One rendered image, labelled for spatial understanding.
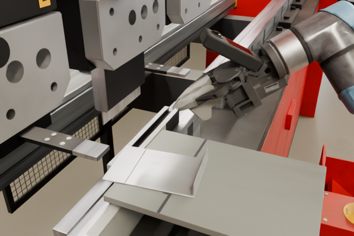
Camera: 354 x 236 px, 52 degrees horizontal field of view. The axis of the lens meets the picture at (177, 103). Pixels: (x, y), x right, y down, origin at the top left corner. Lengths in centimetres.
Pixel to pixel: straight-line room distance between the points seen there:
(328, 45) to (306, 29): 5
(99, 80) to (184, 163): 18
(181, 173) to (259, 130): 39
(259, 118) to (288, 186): 42
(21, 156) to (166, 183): 33
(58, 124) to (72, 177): 141
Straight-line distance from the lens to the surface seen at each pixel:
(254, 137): 85
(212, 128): 87
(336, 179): 99
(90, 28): 37
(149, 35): 46
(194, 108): 68
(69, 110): 82
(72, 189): 211
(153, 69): 86
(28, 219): 201
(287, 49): 67
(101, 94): 46
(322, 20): 69
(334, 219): 83
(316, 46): 68
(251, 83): 69
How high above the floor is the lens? 132
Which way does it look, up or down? 27 degrees down
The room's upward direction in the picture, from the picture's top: straight up
